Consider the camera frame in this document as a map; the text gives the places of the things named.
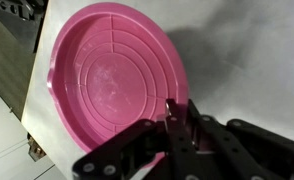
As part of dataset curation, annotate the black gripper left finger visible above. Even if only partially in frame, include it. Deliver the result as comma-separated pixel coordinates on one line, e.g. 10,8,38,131
71,98,201,180

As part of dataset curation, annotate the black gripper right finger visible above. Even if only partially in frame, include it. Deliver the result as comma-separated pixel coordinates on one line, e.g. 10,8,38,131
186,99,294,180

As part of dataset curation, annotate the pink plastic plate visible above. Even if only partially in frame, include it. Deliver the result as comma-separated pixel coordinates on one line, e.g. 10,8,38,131
46,2,190,168

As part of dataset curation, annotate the white tall cabinet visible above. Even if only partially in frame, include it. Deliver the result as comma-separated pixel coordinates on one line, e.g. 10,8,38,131
0,83,68,180

